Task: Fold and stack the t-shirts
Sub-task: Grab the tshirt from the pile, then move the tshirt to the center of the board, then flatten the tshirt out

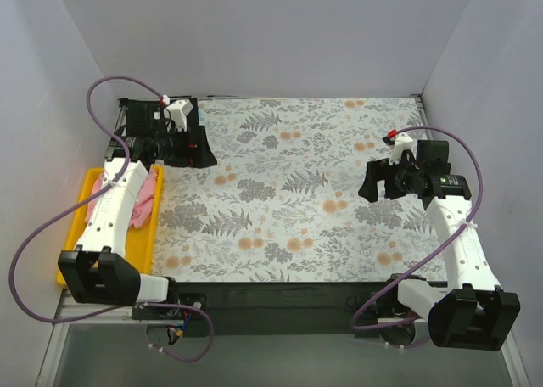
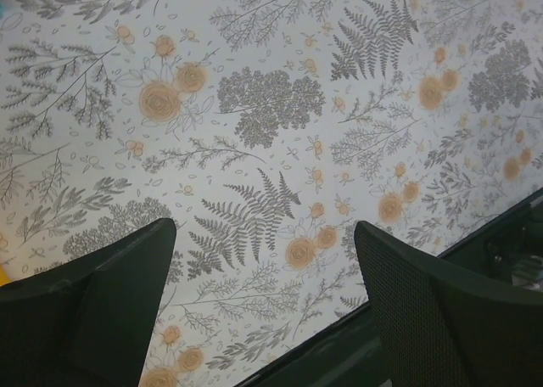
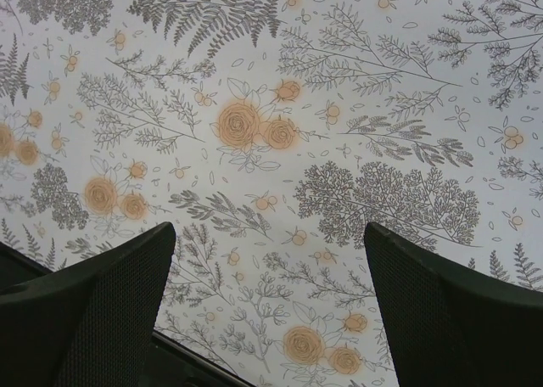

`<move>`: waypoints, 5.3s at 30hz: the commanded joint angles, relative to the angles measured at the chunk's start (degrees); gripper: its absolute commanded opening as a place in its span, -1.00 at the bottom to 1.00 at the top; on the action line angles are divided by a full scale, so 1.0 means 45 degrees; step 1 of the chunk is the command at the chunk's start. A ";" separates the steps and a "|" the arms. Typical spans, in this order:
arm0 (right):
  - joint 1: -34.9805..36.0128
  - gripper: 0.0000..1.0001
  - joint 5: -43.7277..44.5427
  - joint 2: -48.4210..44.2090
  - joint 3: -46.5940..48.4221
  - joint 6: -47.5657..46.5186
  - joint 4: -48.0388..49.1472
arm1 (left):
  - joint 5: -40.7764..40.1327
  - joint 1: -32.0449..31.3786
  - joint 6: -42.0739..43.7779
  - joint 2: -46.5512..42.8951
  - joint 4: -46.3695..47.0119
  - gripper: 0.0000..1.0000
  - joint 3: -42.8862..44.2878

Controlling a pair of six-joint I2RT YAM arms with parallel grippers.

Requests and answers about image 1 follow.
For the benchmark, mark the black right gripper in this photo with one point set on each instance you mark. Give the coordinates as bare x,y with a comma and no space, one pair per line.
389,182

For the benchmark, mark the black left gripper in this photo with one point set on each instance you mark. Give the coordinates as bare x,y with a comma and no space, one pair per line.
192,145

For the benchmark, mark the pink t shirt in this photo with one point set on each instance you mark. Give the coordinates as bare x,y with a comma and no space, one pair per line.
143,206

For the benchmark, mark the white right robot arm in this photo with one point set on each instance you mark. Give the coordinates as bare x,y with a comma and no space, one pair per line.
474,312

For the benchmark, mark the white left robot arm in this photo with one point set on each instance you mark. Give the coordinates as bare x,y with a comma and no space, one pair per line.
96,269

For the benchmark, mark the black folded t shirt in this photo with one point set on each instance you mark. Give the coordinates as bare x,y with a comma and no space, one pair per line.
147,118

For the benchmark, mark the floral patterned table mat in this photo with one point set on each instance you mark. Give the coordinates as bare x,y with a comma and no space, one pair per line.
281,204

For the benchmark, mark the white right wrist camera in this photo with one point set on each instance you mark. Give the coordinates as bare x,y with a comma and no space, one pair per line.
398,142

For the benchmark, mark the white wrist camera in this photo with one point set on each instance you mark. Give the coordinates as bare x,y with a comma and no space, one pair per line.
398,142
179,111

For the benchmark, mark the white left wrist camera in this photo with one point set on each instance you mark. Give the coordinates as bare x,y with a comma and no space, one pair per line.
179,111

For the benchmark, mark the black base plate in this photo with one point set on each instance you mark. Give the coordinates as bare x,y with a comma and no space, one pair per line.
274,308

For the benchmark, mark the aluminium frame rail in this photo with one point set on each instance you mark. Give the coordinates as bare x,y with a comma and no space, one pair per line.
69,308

